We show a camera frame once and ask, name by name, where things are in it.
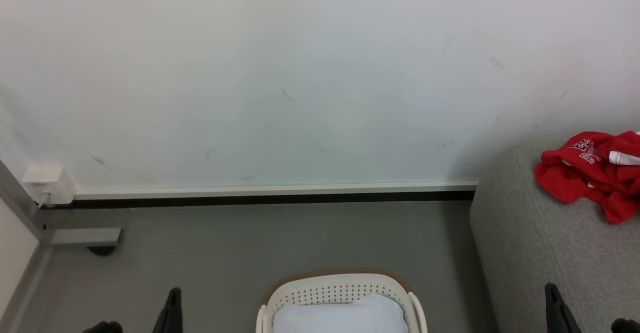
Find grey metal frame foot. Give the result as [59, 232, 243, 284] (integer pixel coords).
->
[0, 160, 54, 333]

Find white wall socket box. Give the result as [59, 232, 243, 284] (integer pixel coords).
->
[22, 164, 78, 207]

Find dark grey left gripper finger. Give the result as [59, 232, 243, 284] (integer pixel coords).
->
[152, 287, 183, 333]

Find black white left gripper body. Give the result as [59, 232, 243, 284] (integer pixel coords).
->
[82, 320, 123, 333]

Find grey metal partition foot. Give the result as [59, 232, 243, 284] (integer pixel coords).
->
[50, 227, 123, 247]

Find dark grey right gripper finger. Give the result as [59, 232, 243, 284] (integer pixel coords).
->
[544, 283, 582, 333]

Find red white sports jersey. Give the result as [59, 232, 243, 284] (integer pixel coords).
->
[534, 130, 640, 225]

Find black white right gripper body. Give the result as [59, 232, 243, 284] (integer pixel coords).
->
[611, 318, 640, 333]

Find white perforated laundry basket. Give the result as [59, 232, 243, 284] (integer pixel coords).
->
[256, 268, 429, 333]

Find white wall skirting strip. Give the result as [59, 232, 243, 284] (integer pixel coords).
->
[74, 180, 480, 202]

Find pale white cloth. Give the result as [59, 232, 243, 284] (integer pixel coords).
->
[272, 293, 409, 333]

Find grey fabric sofa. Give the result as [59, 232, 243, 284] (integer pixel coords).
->
[469, 135, 640, 333]

